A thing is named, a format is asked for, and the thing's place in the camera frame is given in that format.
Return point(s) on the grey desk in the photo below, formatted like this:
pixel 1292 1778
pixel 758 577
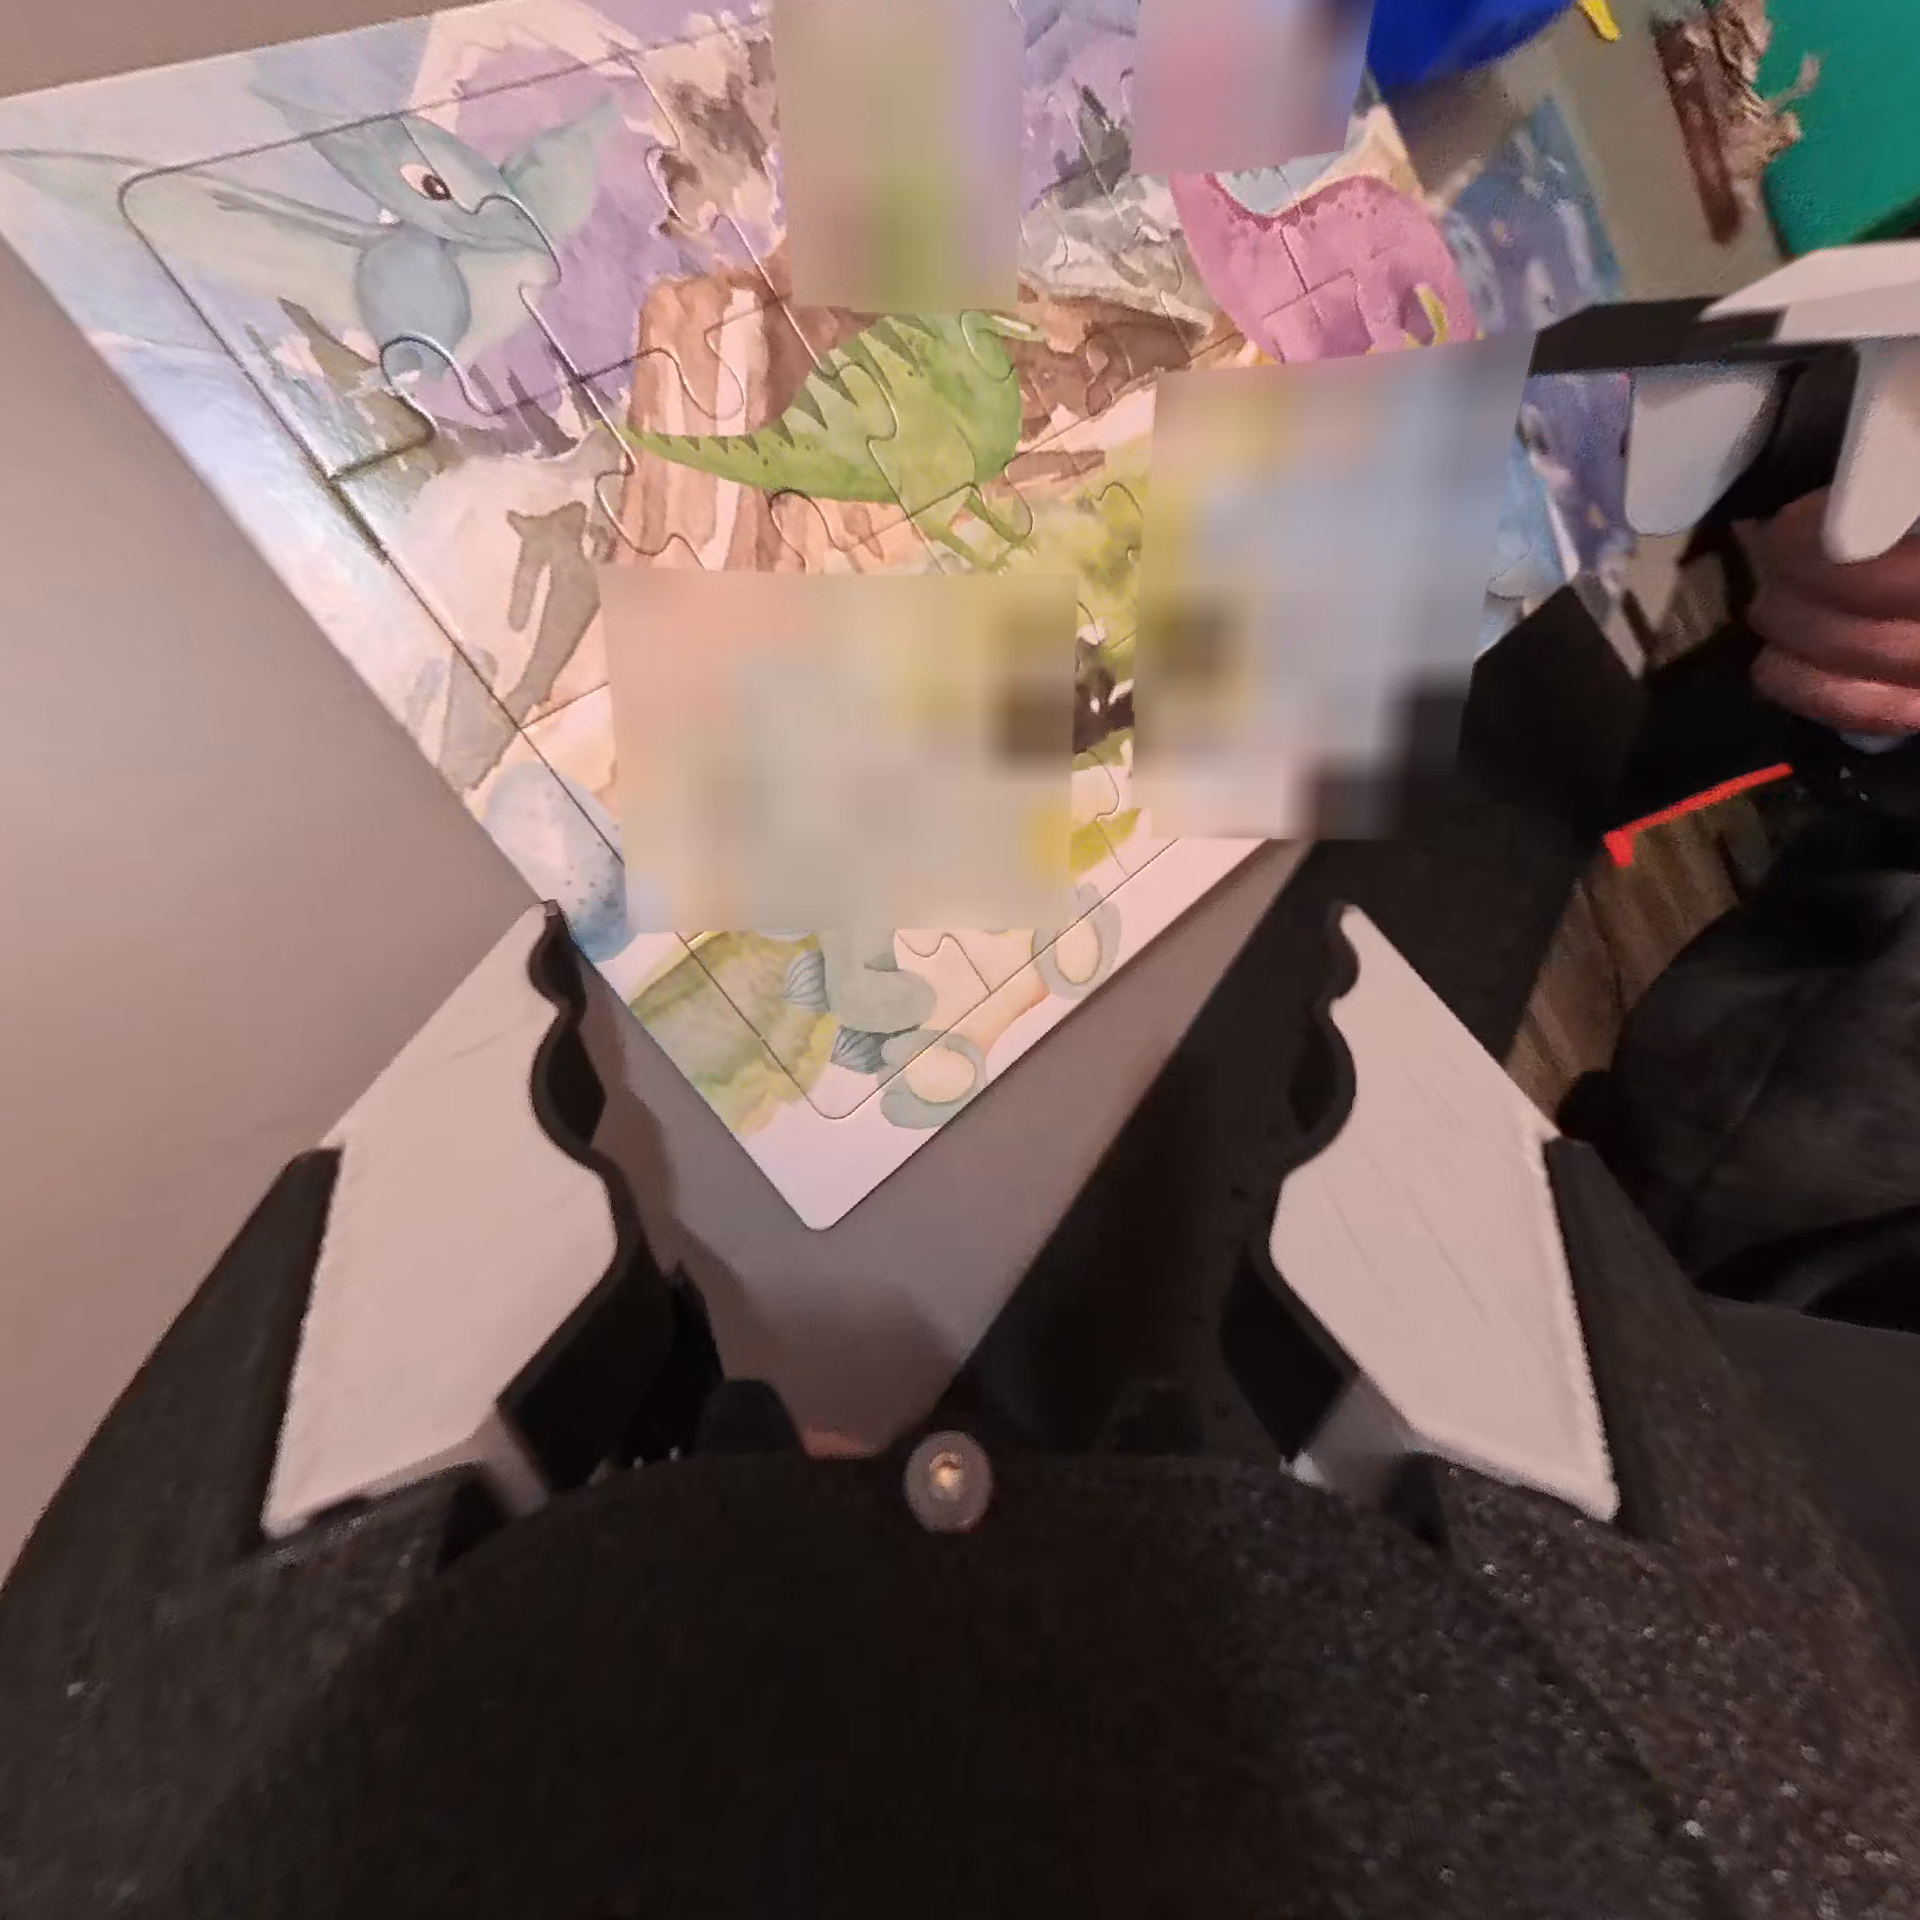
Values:
pixel 149 750

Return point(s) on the dinosaur puzzle tray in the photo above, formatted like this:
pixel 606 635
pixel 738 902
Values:
pixel 833 1179

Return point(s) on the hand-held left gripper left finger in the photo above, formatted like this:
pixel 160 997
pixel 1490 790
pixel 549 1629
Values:
pixel 434 1231

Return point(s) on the black dimpled surface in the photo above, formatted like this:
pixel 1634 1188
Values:
pixel 1201 1081

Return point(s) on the space puzzle board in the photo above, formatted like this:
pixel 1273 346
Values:
pixel 1574 482

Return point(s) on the person's right hand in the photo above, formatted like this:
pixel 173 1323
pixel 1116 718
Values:
pixel 1845 645

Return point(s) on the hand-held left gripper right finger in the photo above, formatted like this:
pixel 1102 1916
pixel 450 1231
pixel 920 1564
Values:
pixel 1441 1231

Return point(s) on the pale grey branch puzzle piece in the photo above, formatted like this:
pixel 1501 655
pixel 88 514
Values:
pixel 547 586

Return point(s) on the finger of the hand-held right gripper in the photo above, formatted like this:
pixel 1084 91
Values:
pixel 1845 294

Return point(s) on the purple beige puzzle piece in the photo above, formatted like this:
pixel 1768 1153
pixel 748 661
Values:
pixel 598 165

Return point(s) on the group of assembled puzzle pieces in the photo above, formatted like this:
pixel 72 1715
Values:
pixel 1320 255

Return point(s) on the person's grey sweater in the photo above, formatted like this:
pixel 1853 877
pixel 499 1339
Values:
pixel 1769 1081

